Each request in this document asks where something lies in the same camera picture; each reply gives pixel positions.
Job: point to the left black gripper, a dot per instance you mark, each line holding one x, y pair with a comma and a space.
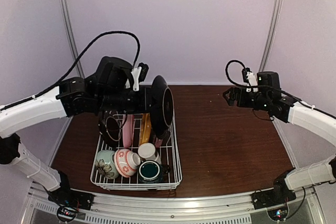
144, 105

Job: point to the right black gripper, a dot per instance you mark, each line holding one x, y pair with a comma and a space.
241, 102

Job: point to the black striped plate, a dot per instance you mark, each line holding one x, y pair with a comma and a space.
162, 106

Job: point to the yellow dotted plate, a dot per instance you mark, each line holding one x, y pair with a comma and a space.
145, 130

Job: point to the mauve dotted plate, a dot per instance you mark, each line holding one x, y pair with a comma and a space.
157, 142

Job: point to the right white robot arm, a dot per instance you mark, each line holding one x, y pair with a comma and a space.
293, 111

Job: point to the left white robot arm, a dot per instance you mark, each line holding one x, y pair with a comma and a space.
72, 97

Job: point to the light pink plate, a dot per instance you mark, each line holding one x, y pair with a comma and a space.
128, 131

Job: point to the dark brown bowl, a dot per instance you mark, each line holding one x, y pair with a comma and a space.
109, 129

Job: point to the white cup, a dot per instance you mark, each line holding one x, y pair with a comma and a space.
148, 152

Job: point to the pink patterned white bowl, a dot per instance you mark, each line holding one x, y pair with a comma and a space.
127, 162

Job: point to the green floral cup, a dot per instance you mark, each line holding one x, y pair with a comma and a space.
105, 165

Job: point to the dark teal mug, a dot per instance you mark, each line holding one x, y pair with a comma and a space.
151, 172

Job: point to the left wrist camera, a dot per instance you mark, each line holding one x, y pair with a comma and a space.
137, 75

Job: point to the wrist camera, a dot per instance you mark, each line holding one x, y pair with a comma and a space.
265, 78
137, 75

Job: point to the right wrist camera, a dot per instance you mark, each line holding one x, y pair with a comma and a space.
265, 78

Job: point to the white wire dish rack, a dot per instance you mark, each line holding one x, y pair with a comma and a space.
168, 152

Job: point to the left aluminium frame post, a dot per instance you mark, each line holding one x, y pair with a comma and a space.
68, 28

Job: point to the aluminium frame post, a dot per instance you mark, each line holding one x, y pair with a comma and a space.
68, 28
271, 33

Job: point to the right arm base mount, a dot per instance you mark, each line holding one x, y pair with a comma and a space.
274, 200

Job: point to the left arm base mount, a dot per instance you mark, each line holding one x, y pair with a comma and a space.
69, 201

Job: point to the right aluminium frame post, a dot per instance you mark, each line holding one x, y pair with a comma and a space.
271, 33

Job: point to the aluminium front rail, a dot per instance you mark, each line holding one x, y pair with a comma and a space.
236, 208

